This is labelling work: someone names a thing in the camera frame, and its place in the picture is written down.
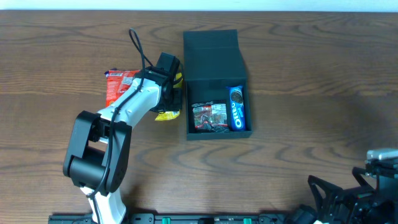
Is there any yellow snack packet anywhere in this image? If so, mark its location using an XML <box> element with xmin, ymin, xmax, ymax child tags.
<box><xmin>155</xmin><ymin>72</ymin><xmax>183</xmax><ymax>121</ymax></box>

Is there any black snack packet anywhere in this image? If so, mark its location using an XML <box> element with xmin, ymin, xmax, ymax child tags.
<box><xmin>192</xmin><ymin>100</ymin><xmax>229</xmax><ymax>133</ymax></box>

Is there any black box with lid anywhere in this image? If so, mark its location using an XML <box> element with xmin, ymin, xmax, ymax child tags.
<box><xmin>183</xmin><ymin>29</ymin><xmax>252</xmax><ymax>140</ymax></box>

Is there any blue Oreo packet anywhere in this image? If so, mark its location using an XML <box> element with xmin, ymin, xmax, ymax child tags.
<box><xmin>226</xmin><ymin>85</ymin><xmax>246</xmax><ymax>131</ymax></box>

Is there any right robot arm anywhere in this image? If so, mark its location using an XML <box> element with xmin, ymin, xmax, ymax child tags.
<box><xmin>284</xmin><ymin>166</ymin><xmax>397</xmax><ymax>224</ymax></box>

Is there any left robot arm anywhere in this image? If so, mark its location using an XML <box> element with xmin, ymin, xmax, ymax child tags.
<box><xmin>63</xmin><ymin>65</ymin><xmax>183</xmax><ymax>223</ymax></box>

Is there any orange Reese's packet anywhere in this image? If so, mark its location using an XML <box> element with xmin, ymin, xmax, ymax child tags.
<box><xmin>104</xmin><ymin>70</ymin><xmax>139</xmax><ymax>107</ymax></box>

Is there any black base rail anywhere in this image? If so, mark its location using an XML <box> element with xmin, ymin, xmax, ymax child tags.
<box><xmin>48</xmin><ymin>212</ymin><xmax>299</xmax><ymax>224</ymax></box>

